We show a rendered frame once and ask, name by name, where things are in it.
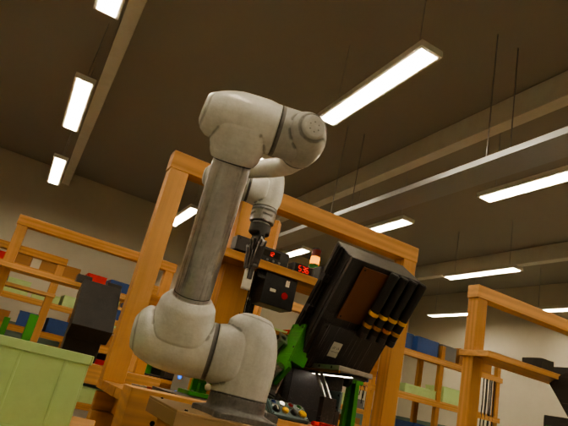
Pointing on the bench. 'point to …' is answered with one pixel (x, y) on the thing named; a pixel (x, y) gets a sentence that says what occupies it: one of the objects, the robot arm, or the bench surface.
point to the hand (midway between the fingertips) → (247, 279)
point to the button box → (285, 412)
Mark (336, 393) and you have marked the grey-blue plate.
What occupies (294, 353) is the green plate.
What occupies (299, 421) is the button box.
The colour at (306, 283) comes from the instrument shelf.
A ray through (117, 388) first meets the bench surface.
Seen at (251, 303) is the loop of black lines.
